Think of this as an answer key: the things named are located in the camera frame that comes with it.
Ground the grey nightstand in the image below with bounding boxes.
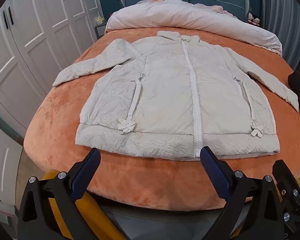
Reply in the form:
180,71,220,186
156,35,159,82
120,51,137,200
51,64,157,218
95,20,109,40

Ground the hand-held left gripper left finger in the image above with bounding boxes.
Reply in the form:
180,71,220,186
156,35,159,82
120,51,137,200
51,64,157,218
17,148,101,240

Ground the white quilted zip jacket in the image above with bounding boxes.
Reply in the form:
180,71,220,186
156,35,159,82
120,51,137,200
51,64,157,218
52,31,300,160

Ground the grey-blue curtain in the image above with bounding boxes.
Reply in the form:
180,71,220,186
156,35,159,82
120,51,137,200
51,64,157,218
260,0,300,70

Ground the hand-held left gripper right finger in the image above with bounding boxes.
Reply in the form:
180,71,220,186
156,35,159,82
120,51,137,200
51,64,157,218
200,146,284,240

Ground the white duvet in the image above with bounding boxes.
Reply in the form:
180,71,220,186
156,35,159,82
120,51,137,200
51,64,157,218
105,0,283,55

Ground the grey bed base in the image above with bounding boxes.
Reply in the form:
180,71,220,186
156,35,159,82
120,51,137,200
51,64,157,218
100,200,228,240

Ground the plush toy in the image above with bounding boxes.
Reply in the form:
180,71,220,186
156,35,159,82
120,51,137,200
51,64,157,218
246,12,260,27

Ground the orange plush bed blanket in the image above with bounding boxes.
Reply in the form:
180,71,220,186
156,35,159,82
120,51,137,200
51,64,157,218
23,27,300,212

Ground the white panelled wardrobe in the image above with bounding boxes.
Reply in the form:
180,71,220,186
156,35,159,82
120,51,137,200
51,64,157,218
0,0,100,140

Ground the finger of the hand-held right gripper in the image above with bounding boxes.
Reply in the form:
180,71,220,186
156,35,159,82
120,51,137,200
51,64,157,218
272,159,300,240

